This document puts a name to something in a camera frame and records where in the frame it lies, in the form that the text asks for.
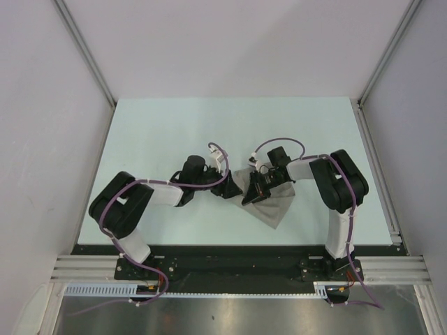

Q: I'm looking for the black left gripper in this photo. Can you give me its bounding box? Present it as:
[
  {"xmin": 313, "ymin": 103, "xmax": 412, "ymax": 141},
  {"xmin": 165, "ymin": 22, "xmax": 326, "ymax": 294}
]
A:
[{"xmin": 192, "ymin": 162, "xmax": 242, "ymax": 199}]

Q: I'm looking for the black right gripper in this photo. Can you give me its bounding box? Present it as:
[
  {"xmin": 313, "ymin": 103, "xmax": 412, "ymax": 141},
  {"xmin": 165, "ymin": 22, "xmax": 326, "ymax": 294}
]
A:
[{"xmin": 243, "ymin": 170, "xmax": 285, "ymax": 206}]

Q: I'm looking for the grey cloth napkin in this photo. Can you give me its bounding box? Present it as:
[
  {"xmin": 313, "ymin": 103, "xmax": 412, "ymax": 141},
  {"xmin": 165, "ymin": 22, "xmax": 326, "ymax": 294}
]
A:
[{"xmin": 228, "ymin": 167, "xmax": 295, "ymax": 230}]

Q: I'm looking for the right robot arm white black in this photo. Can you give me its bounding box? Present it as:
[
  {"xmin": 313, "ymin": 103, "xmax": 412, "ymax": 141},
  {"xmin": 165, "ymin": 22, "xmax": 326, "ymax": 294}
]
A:
[{"xmin": 242, "ymin": 147, "xmax": 369, "ymax": 280}]

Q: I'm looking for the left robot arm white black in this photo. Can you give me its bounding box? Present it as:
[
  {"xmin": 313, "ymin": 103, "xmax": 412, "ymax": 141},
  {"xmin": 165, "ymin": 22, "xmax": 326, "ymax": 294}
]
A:
[{"xmin": 88, "ymin": 155, "xmax": 242, "ymax": 279}]

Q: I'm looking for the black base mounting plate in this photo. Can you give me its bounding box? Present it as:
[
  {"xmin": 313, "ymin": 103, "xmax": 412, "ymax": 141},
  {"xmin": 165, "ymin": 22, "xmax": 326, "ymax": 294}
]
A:
[{"xmin": 71, "ymin": 244, "xmax": 408, "ymax": 296}]

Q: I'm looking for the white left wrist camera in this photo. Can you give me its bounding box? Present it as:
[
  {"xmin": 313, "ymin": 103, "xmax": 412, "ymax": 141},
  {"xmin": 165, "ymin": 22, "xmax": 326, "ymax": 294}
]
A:
[{"xmin": 209, "ymin": 146, "xmax": 225, "ymax": 173}]

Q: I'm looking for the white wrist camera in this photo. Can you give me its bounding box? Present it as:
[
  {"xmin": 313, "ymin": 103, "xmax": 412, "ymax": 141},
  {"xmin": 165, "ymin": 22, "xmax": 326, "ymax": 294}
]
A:
[
  {"xmin": 248, "ymin": 152, "xmax": 264, "ymax": 172},
  {"xmin": 209, "ymin": 146, "xmax": 225, "ymax": 173}
]

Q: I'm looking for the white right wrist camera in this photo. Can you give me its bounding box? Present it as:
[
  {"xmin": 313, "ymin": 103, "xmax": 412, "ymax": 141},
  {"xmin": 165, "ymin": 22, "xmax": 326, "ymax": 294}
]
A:
[{"xmin": 248, "ymin": 152, "xmax": 264, "ymax": 172}]

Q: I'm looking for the white slotted cable duct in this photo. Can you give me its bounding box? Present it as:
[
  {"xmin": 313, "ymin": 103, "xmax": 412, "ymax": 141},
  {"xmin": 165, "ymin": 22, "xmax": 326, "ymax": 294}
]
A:
[{"xmin": 64, "ymin": 283, "xmax": 327, "ymax": 299}]

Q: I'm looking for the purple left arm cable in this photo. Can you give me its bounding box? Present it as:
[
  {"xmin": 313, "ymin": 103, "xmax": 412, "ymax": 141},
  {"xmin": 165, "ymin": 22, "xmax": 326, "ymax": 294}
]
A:
[{"xmin": 68, "ymin": 142, "xmax": 230, "ymax": 317}]

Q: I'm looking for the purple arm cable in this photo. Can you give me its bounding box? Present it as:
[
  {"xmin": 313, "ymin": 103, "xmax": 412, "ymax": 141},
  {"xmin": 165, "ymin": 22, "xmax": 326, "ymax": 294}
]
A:
[
  {"xmin": 68, "ymin": 142, "xmax": 230, "ymax": 317},
  {"xmin": 253, "ymin": 137, "xmax": 385, "ymax": 311}
]

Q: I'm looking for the right aluminium corner post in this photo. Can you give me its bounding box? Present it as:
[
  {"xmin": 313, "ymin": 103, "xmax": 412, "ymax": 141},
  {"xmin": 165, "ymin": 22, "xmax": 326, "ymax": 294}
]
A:
[{"xmin": 358, "ymin": 0, "xmax": 423, "ymax": 104}]

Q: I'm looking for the aluminium corner post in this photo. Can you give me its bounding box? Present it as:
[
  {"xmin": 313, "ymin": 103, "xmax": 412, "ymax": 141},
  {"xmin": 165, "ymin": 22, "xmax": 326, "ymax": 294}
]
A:
[
  {"xmin": 52, "ymin": 0, "xmax": 117, "ymax": 107},
  {"xmin": 358, "ymin": 0, "xmax": 423, "ymax": 104}
]

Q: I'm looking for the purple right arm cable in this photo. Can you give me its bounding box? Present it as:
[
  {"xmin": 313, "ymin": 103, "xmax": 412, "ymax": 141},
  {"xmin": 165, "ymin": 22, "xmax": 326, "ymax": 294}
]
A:
[{"xmin": 253, "ymin": 137, "xmax": 385, "ymax": 311}]

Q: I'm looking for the left aluminium corner post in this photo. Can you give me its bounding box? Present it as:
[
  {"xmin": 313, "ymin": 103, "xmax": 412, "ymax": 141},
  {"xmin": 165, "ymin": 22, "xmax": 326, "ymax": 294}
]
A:
[{"xmin": 52, "ymin": 0, "xmax": 117, "ymax": 107}]

